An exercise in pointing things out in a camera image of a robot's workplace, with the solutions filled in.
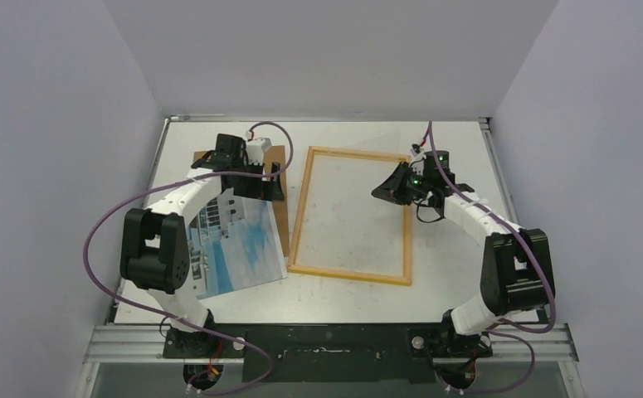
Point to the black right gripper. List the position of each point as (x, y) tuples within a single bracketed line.
[(406, 183)]

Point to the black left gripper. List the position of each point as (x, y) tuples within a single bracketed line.
[(268, 191)]

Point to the printed building photo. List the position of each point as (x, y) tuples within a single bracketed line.
[(234, 244)]

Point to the clear glass sheet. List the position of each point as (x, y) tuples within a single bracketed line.
[(344, 227)]

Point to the yellow wooden picture frame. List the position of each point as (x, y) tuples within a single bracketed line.
[(406, 277)]

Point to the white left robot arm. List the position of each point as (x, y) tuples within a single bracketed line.
[(154, 251)]

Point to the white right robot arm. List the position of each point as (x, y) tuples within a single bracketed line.
[(516, 271)]

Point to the brown cardboard backing board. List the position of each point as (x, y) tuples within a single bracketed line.
[(277, 214)]

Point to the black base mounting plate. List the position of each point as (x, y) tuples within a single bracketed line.
[(336, 352)]

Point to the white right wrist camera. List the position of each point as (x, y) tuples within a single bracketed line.
[(417, 152)]

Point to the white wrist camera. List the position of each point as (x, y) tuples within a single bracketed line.
[(417, 152), (256, 149)]

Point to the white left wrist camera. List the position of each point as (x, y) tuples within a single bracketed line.
[(256, 149)]

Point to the aluminium front rail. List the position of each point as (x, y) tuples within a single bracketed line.
[(146, 344)]

